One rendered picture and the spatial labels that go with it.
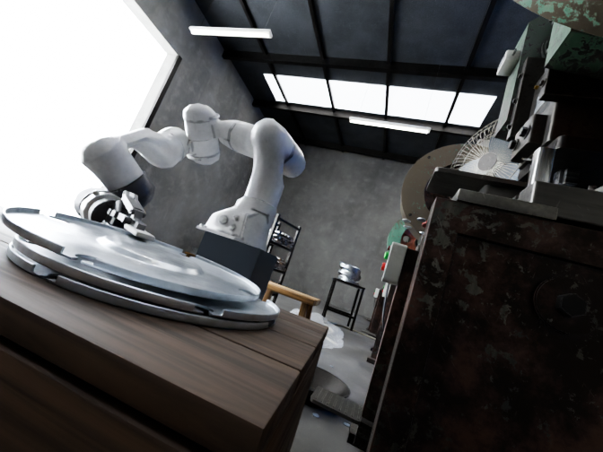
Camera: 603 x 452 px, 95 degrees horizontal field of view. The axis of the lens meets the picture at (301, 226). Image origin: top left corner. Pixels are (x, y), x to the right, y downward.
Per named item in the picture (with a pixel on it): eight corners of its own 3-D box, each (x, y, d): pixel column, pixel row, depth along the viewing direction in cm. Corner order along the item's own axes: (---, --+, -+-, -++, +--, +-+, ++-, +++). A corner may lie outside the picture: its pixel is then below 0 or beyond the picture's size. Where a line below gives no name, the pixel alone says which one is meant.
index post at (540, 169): (531, 188, 51) (540, 143, 53) (523, 194, 54) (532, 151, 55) (549, 191, 50) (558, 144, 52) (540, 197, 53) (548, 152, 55)
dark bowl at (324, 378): (258, 388, 97) (265, 368, 98) (284, 369, 125) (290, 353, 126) (339, 430, 88) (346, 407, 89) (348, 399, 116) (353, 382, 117)
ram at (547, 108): (526, 136, 65) (547, 34, 70) (499, 166, 79) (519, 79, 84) (621, 149, 59) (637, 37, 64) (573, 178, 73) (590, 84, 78)
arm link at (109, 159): (163, 168, 96) (118, 220, 72) (126, 115, 86) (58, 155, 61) (191, 157, 94) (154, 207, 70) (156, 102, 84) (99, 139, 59)
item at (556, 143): (555, 156, 60) (560, 134, 61) (512, 191, 78) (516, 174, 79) (653, 170, 55) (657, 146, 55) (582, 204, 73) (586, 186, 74)
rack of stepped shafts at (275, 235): (249, 304, 269) (282, 214, 285) (221, 290, 297) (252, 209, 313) (276, 308, 302) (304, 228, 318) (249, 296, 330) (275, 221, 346)
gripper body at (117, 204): (79, 226, 57) (87, 237, 51) (98, 189, 58) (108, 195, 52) (118, 238, 63) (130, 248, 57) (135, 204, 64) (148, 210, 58)
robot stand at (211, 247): (138, 391, 72) (205, 230, 80) (179, 372, 89) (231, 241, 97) (196, 422, 68) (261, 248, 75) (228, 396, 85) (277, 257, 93)
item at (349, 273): (320, 320, 339) (340, 258, 352) (320, 316, 383) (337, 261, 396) (353, 331, 334) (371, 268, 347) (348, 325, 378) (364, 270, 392)
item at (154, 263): (249, 327, 22) (252, 317, 22) (-113, 191, 21) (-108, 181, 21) (262, 285, 51) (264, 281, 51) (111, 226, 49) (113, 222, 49)
